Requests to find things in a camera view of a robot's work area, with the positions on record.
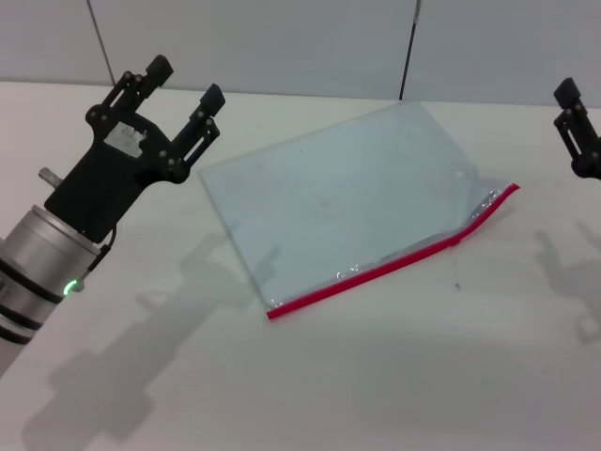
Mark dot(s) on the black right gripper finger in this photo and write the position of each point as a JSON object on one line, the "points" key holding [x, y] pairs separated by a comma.
{"points": [[577, 127]]}

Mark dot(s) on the clear red-zip document bag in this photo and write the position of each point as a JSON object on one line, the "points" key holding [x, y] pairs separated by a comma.
{"points": [[347, 197]]}

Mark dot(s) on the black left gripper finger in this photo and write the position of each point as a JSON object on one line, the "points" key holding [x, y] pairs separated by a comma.
{"points": [[141, 84], [202, 122]]}

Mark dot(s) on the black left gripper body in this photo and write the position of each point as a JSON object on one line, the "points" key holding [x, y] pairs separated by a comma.
{"points": [[108, 178]]}

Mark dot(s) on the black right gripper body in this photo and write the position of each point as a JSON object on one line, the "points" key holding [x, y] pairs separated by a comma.
{"points": [[587, 170]]}

